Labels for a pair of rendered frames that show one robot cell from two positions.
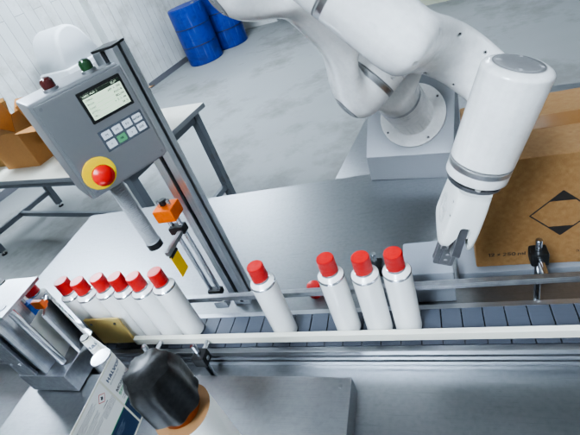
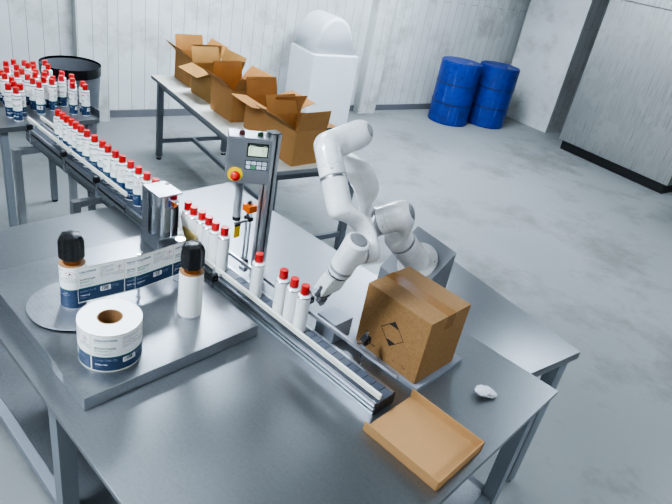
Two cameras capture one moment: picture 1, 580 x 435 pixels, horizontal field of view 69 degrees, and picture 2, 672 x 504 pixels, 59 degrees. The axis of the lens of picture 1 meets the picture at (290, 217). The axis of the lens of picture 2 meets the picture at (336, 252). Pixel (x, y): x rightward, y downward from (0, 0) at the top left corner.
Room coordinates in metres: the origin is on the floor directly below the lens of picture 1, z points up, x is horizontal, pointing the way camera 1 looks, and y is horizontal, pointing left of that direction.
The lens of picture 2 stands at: (-1.20, -0.68, 2.24)
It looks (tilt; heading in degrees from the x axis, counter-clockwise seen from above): 29 degrees down; 15
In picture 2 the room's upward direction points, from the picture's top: 11 degrees clockwise
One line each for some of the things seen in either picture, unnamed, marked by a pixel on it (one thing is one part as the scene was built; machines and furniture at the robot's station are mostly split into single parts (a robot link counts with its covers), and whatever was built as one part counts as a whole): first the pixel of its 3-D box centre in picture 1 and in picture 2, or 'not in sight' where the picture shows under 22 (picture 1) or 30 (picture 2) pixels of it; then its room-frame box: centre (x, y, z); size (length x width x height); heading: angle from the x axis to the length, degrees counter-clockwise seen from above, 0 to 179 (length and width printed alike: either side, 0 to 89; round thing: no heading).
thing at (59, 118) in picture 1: (97, 129); (248, 157); (0.81, 0.27, 1.38); 0.17 x 0.10 x 0.19; 121
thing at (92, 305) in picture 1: (101, 310); (193, 227); (0.81, 0.50, 0.98); 0.05 x 0.05 x 0.20
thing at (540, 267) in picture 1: (541, 280); (359, 351); (0.49, -0.40, 0.91); 0.07 x 0.03 x 0.17; 156
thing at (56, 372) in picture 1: (39, 333); (162, 216); (0.78, 0.63, 1.01); 0.14 x 0.13 x 0.26; 66
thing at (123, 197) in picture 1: (133, 211); (238, 196); (0.84, 0.31, 1.18); 0.04 x 0.04 x 0.21
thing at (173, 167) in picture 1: (190, 197); (264, 209); (0.84, 0.19, 1.16); 0.04 x 0.04 x 0.67; 66
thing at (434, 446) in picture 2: not in sight; (423, 435); (0.27, -0.70, 0.85); 0.30 x 0.26 x 0.04; 66
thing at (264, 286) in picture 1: (271, 300); (257, 275); (0.63, 0.10, 0.98); 0.05 x 0.05 x 0.20
